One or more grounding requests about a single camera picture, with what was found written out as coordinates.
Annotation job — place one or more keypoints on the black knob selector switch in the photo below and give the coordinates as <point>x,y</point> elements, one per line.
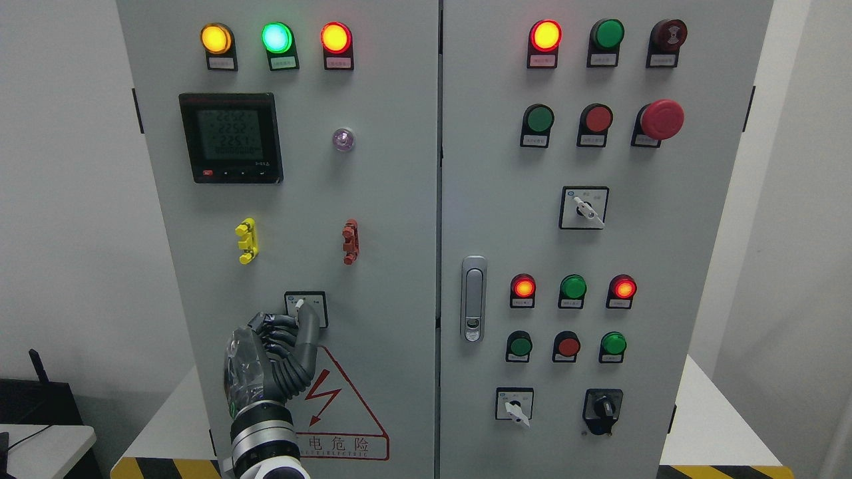
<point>601,409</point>

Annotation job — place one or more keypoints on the green push button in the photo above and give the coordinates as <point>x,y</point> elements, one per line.
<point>518,347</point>
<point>613,346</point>
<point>538,120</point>

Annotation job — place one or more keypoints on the small clear purple lamp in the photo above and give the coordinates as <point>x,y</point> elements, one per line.
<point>343,140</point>

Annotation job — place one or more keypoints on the grey robotic humanoid hand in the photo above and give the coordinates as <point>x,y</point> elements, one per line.
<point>272,358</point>

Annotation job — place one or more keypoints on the grey electrical control cabinet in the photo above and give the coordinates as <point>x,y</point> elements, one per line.
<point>436,102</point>

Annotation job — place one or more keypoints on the silver door latch handle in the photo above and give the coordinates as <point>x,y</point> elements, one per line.
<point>473,297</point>

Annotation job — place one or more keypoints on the red electrical hazard warning sticker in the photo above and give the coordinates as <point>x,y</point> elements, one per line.
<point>332,419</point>

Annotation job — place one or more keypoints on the green push button lower right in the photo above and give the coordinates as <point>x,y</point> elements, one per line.
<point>613,346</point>

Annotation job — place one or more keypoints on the green indicator top right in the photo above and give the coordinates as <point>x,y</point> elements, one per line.
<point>604,43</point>

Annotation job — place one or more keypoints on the green push button upper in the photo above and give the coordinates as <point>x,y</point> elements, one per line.
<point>538,120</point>

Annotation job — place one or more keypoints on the black digital power meter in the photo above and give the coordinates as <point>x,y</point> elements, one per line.
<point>232,137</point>

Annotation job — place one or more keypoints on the silver black robot forearm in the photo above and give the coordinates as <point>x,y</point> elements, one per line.
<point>264,443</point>

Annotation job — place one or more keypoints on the yellow terminal clip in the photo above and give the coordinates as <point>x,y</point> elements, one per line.
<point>247,240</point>

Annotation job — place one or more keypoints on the red lit indicator lower right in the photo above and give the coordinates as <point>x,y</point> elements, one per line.
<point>621,292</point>

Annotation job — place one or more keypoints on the bottom white rotary selector switch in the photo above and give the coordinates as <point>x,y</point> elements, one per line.
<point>514,404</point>

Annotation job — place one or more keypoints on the red terminal clip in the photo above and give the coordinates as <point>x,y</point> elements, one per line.
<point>350,235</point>

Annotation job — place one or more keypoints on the red lit indicator light left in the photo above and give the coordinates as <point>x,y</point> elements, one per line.
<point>337,43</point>

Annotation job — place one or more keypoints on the green indicator lower middle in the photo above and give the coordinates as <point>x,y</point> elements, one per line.
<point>572,292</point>

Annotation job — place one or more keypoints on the red lit indicator lower left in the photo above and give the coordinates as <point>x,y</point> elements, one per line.
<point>522,291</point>

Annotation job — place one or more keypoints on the green lit indicator light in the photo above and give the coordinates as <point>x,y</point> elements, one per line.
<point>280,45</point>

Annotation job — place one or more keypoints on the red push button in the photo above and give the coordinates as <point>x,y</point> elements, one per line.
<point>594,124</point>
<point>565,347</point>

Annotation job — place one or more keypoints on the dark red buzzer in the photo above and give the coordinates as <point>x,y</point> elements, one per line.
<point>665,41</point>

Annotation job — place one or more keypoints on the red push button upper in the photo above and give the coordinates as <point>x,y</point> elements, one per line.
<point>594,124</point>

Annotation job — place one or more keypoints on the yellow indicator light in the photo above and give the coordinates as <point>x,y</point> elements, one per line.
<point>219,47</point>

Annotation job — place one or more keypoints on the white platform with hazard stripes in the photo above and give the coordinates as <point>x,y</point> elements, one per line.
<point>708,439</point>

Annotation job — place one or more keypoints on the black device with antenna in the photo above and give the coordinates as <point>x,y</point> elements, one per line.
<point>42,402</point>

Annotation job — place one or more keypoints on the red push button lower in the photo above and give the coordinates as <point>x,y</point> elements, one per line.
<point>565,347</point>

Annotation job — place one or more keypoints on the door rotary selector switch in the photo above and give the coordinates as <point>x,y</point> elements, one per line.
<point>316,300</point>

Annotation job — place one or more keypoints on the white side table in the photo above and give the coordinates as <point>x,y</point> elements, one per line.
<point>50,453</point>

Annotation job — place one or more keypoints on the green push button lower left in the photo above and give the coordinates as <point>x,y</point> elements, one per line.
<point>518,347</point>

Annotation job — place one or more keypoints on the upper right rotary selector switch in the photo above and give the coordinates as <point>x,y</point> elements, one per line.
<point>583,208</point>

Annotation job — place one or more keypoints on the red emergency stop button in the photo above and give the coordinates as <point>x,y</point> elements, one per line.
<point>659,120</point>

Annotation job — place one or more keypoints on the red lit indicator top right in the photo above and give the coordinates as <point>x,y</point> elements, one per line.
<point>544,41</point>

